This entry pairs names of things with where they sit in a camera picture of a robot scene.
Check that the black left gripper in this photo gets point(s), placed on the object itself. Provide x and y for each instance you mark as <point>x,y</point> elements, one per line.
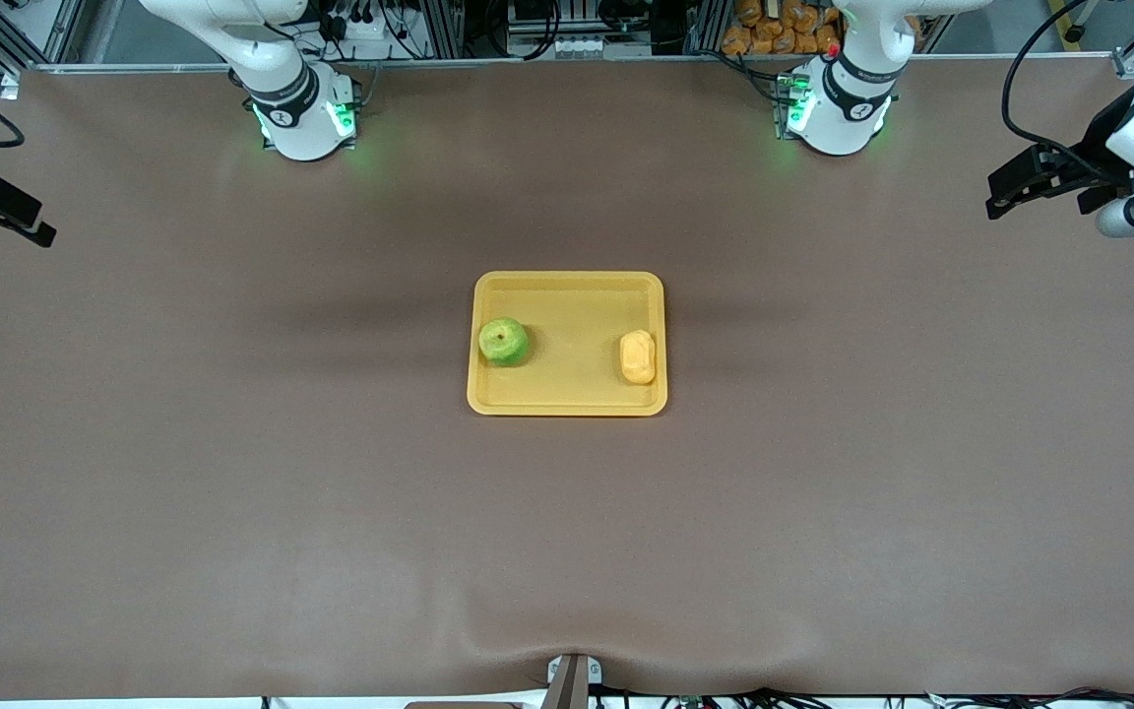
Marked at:
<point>1095,150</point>

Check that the green apple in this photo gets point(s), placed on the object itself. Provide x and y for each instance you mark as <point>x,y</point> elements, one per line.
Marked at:
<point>504,343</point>

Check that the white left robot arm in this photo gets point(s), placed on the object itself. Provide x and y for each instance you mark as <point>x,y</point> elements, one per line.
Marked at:
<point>843,110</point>

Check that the grey control box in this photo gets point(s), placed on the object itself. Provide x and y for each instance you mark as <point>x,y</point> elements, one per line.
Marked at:
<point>567,30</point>

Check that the orange packets pile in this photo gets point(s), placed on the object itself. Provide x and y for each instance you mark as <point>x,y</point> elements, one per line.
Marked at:
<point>779,28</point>

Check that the white power strip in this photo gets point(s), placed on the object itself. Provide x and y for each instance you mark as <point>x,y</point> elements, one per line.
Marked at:
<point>362,24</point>

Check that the aluminium table edge rail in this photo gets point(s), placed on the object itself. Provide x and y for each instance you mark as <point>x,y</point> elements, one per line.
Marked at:
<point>567,61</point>

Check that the yellow stand leg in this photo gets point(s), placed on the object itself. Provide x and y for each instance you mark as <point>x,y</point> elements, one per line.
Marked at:
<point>1067,18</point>

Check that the yellow plastic tray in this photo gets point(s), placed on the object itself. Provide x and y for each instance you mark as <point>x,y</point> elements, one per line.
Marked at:
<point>567,389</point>

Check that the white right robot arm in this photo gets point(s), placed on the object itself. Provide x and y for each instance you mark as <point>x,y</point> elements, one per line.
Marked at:
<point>296,120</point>

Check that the large table cover mat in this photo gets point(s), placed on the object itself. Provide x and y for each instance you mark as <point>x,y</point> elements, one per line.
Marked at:
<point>567,551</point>

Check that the yellow potato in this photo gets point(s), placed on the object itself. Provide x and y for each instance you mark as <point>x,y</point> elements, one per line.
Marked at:
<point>638,358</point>

